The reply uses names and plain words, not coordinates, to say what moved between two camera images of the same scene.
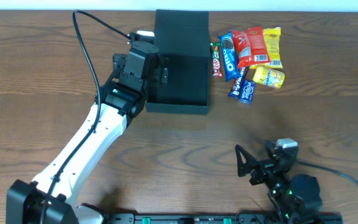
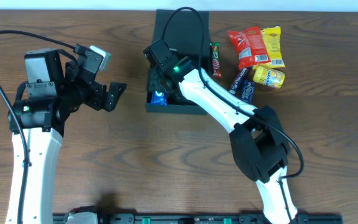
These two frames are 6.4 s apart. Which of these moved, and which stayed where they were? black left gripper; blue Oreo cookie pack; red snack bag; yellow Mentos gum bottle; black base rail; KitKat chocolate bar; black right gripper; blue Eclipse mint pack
Moved: blue Oreo cookie pack; black right gripper; black left gripper
Stayed: red snack bag; KitKat chocolate bar; black base rail; blue Eclipse mint pack; yellow Mentos gum bottle
